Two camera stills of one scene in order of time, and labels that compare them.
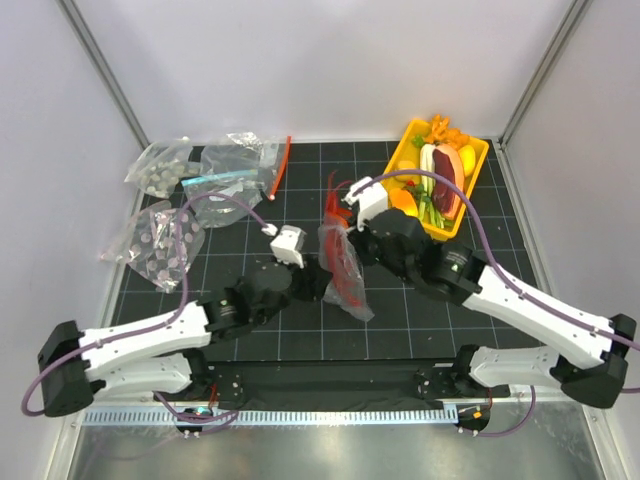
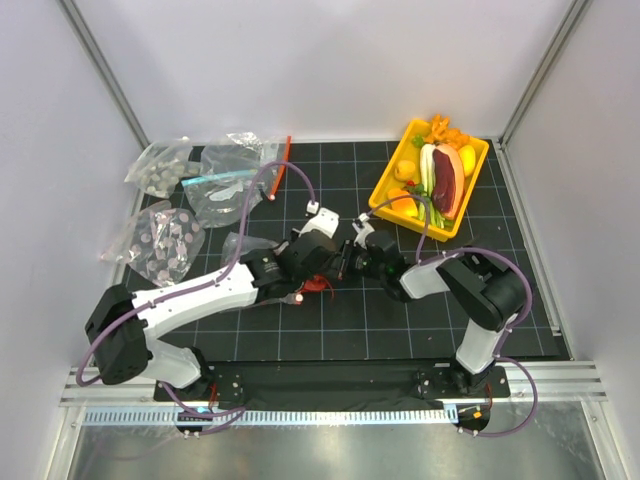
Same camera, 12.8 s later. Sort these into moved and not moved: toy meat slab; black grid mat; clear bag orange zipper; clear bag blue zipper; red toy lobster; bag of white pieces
Moved: clear bag orange zipper; red toy lobster
Not moved: black grid mat; toy meat slab; clear bag blue zipper; bag of white pieces
